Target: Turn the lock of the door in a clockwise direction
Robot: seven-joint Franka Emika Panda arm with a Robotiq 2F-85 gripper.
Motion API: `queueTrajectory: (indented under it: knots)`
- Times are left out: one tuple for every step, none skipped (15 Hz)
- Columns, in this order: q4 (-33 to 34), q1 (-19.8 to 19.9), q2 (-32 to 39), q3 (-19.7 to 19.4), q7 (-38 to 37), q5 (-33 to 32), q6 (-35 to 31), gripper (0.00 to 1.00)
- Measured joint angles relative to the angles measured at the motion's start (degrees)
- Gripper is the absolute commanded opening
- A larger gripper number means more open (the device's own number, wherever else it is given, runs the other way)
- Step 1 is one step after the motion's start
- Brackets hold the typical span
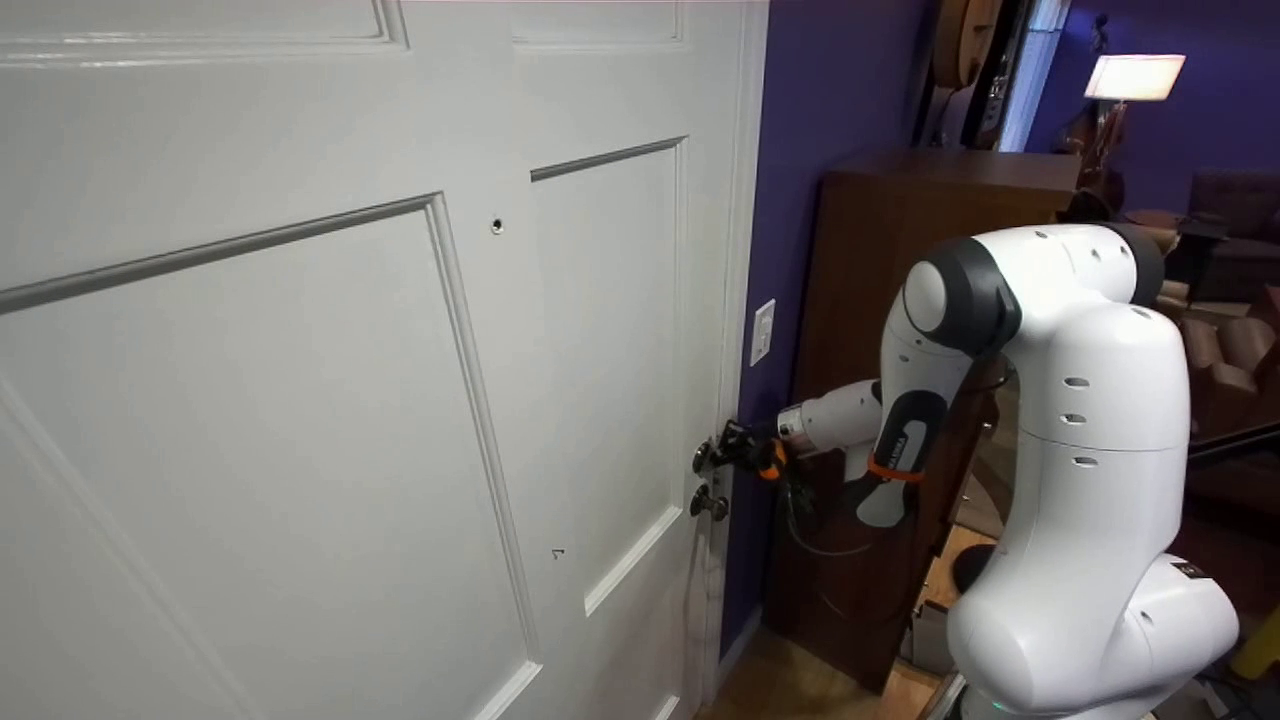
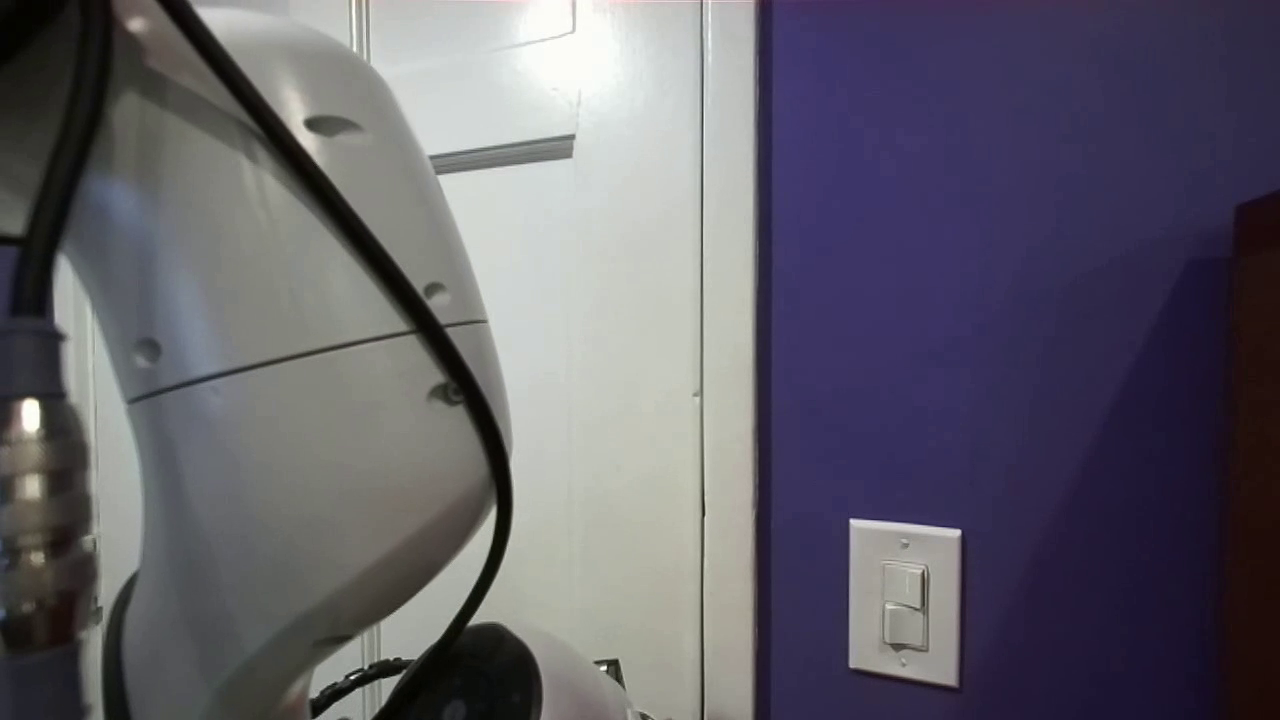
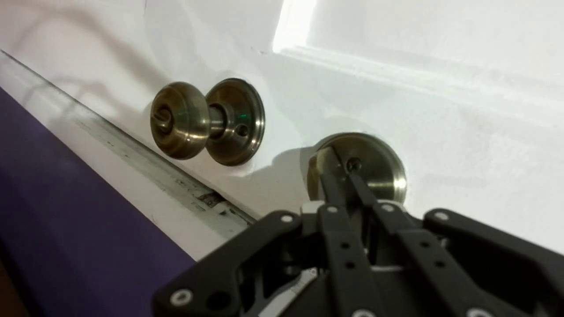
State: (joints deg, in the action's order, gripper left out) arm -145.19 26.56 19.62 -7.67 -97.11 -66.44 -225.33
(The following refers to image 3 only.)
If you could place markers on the brass door knob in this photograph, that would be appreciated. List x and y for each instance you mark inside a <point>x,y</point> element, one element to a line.
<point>181,120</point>

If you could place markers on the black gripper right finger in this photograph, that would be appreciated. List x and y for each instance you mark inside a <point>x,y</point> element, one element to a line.
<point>423,252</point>

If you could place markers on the brass deadbolt thumb-turn lock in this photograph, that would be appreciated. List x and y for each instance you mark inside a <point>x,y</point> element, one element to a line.
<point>384,168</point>

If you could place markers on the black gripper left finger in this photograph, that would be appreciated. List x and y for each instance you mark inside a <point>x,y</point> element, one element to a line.
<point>336,247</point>

